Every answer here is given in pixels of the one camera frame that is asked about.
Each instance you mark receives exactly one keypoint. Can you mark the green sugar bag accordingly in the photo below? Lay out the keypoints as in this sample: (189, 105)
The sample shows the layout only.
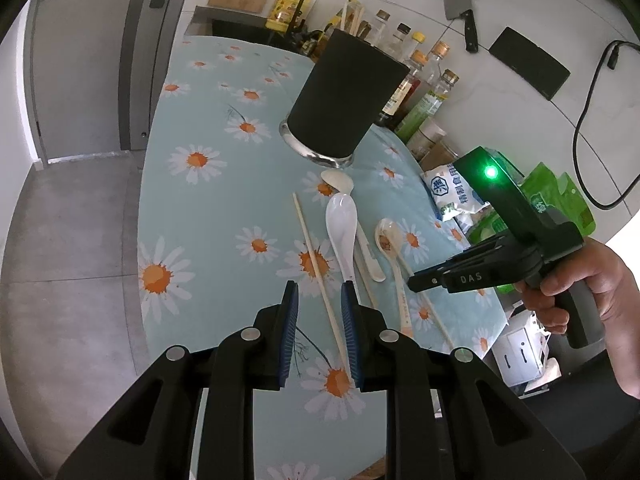
(555, 195)

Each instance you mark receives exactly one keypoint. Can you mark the grey door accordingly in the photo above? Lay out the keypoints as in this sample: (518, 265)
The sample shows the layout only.
(85, 60)

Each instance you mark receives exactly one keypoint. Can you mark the person's right hand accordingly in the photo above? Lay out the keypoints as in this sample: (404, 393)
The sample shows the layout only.
(615, 300)

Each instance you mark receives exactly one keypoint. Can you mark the small white seasoning packet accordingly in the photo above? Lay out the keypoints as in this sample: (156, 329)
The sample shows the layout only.
(472, 221)

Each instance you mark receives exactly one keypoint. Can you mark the small yellow-cap bottle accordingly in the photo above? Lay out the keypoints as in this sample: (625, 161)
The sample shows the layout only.
(418, 38)

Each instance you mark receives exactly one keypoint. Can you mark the white ceramic spoon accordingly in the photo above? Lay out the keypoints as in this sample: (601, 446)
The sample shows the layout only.
(341, 215)

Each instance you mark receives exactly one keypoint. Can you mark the stainless steel sink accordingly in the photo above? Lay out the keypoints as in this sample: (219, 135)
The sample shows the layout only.
(225, 22)

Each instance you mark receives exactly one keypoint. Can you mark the tall orange-cap bottle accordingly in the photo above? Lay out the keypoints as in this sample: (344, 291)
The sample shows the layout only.
(439, 52)

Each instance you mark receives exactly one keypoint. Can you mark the black faucet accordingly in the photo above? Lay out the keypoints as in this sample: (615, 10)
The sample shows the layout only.
(303, 0)

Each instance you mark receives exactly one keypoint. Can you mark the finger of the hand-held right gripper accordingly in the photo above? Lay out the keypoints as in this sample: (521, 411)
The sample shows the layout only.
(425, 280)

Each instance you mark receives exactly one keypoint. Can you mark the yellow oil jug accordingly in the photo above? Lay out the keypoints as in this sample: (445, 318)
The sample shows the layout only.
(284, 12)

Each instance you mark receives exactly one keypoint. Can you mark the white cardboard box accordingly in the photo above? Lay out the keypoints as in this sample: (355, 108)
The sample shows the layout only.
(520, 355)

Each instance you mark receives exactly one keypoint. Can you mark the dark soy sauce bottle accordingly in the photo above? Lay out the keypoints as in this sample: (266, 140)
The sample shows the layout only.
(397, 97)

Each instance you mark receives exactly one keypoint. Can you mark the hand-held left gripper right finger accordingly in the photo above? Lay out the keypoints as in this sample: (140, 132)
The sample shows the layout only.
(350, 330)

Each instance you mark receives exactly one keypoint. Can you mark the floral light blue tablecloth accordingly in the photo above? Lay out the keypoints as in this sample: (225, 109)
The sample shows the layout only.
(225, 200)

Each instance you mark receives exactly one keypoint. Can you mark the green label bottle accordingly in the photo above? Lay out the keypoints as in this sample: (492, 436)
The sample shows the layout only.
(425, 107)

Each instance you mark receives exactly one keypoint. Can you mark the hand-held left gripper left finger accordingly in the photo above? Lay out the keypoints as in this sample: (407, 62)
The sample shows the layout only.
(289, 335)

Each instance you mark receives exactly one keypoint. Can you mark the black cylindrical utensil holder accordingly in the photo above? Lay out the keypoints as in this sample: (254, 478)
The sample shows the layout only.
(345, 95)

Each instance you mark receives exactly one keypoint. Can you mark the brown spice jar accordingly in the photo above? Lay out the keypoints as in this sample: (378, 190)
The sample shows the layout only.
(442, 154)

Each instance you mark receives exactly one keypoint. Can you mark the black-cap glass bottle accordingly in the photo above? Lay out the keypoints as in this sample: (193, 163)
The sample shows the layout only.
(401, 35)

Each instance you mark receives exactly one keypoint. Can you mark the white and blue salt bag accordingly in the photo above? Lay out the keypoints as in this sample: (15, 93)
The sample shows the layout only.
(445, 190)

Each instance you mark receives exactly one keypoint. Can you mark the clear glass bottle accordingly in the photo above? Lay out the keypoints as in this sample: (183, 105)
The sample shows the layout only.
(382, 22)

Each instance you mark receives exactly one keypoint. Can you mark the clear spice jar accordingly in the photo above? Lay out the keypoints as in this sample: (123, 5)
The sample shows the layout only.
(425, 135)

